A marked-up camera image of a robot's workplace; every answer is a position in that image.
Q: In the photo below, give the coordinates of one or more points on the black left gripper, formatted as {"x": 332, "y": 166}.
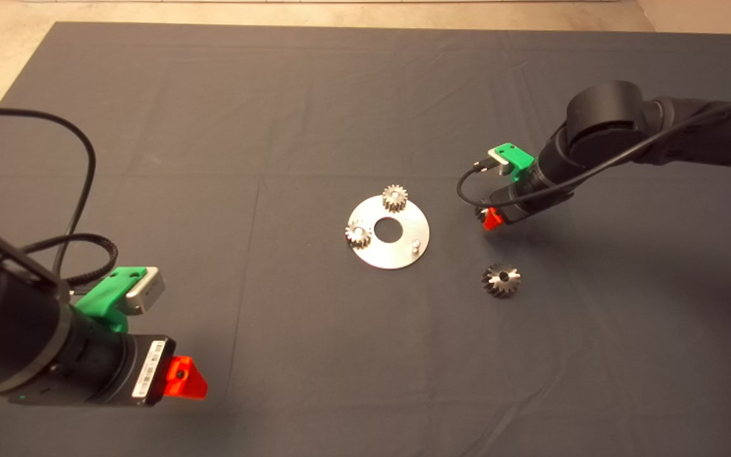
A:
{"x": 129, "y": 368}

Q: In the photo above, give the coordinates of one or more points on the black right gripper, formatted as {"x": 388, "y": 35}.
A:
{"x": 524, "y": 206}

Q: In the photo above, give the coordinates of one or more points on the small dark steel gear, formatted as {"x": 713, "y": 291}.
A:
{"x": 480, "y": 212}

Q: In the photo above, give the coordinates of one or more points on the large steel gear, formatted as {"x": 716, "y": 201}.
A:
{"x": 500, "y": 280}

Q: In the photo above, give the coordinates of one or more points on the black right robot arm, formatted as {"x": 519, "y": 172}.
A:
{"x": 606, "y": 114}

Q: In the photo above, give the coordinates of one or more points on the small bright steel gear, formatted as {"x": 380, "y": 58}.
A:
{"x": 395, "y": 198}
{"x": 358, "y": 233}

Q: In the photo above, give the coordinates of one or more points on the round metal plate with hole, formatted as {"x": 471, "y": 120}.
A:
{"x": 391, "y": 257}

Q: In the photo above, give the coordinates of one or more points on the dark grey table cloth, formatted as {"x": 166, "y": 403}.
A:
{"x": 276, "y": 127}

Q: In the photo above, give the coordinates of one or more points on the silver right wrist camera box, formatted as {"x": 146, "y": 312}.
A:
{"x": 500, "y": 166}

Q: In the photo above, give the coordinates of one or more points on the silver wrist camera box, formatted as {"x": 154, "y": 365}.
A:
{"x": 150, "y": 292}
{"x": 500, "y": 166}

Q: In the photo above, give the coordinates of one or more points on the green right camera mount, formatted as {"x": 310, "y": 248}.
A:
{"x": 514, "y": 158}

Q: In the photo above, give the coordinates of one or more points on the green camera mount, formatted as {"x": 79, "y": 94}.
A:
{"x": 104, "y": 298}
{"x": 514, "y": 158}

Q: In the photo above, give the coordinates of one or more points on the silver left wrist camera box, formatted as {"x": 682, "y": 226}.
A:
{"x": 150, "y": 292}

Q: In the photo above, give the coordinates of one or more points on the green left camera mount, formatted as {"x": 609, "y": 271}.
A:
{"x": 104, "y": 298}

